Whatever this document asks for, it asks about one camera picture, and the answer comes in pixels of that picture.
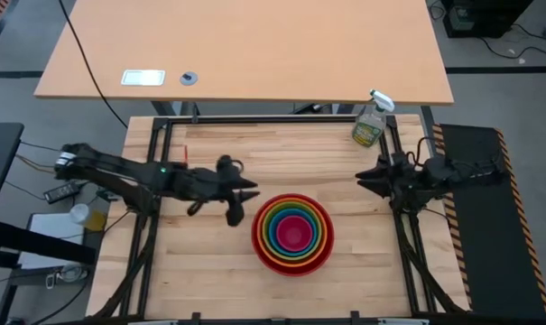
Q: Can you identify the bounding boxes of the light wooden desk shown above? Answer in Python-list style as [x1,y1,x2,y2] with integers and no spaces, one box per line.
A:
[32,0,455,107]

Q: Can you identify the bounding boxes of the green plastic bowl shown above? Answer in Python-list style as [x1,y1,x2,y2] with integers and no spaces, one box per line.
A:
[264,203,325,264]

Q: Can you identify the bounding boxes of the white paper sheet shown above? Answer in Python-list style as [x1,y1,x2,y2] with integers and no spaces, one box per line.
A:
[16,211,87,271]

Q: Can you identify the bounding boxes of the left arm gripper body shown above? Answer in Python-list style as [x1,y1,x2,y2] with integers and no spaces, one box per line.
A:
[190,153,246,228]

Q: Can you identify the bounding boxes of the black power adapter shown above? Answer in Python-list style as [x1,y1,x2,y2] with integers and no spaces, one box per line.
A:
[42,180,81,205]

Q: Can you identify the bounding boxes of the black equipment box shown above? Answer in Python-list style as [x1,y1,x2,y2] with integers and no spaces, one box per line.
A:
[440,0,536,40]

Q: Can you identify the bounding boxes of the orange plastic bowl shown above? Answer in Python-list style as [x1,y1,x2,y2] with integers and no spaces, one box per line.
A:
[255,197,331,271]

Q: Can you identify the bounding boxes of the black hazard-striped mat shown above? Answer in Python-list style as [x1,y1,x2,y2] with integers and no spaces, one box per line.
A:
[430,122,546,321]

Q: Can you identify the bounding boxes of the yellow plastic bowl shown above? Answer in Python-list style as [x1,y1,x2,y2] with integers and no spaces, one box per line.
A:
[259,200,329,267]

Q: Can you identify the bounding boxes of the green spray bottle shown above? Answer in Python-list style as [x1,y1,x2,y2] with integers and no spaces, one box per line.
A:
[351,88,396,149]

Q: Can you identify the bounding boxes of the long black cable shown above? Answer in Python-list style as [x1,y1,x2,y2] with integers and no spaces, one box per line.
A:
[57,0,129,129]

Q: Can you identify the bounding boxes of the blue plastic bowl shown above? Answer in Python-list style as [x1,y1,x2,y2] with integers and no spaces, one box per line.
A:
[268,208,321,259]

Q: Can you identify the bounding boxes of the nested rainbow bowls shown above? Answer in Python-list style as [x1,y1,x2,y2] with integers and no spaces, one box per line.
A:
[251,192,336,277]

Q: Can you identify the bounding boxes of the black floor cable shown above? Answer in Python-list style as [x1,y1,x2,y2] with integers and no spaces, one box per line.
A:
[478,22,546,60]

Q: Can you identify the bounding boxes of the pink plastic bowl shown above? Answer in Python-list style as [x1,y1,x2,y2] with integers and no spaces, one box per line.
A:
[275,215,314,253]

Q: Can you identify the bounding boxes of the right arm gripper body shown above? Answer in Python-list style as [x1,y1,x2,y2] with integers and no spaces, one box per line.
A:
[377,152,421,212]

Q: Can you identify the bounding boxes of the white rectangular desk plate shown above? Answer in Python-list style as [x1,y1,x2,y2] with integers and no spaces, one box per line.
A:
[120,69,167,88]

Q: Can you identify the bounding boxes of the clear plastic cup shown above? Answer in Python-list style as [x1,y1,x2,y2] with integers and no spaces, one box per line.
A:
[69,202,107,233]

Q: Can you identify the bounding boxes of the black aluminium table frame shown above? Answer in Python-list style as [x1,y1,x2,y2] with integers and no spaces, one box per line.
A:
[89,114,471,325]

